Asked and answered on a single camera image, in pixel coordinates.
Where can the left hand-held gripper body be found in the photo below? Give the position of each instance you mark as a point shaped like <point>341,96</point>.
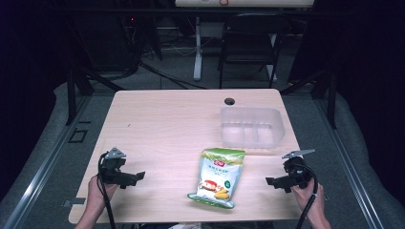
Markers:
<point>112,165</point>

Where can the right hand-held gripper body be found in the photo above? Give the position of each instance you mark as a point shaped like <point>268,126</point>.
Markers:
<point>297,173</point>

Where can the person's right hand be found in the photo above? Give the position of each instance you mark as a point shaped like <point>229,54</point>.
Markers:
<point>310,198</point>

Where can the person's left hand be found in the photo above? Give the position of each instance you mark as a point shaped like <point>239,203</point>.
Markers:
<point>97,194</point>

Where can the green and white snack bag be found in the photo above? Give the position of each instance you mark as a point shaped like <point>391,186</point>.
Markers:
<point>219,178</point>

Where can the clear plastic container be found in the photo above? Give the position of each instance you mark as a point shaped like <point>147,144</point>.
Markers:
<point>251,127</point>

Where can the black metal stand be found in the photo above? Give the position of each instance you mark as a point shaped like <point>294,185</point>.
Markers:
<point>76,86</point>
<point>331,92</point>

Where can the white desk leg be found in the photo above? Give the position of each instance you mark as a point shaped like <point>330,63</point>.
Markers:
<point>198,54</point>

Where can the black folding chair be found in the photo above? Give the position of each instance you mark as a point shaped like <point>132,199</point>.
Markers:
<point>251,41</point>

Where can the metal floor rail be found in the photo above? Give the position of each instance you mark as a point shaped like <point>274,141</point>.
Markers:
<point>41,171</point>
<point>350,171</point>

